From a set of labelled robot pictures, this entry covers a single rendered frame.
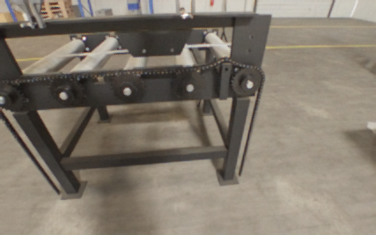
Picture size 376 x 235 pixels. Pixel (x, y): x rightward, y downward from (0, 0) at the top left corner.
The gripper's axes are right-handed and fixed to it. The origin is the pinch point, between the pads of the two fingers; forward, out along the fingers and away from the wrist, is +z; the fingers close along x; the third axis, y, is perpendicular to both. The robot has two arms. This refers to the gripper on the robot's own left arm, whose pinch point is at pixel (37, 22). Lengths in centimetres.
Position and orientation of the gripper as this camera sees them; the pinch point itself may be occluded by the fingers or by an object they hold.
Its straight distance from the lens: 94.1
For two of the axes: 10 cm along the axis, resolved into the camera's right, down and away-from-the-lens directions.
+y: -1.0, -5.8, 8.1
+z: 0.1, 8.1, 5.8
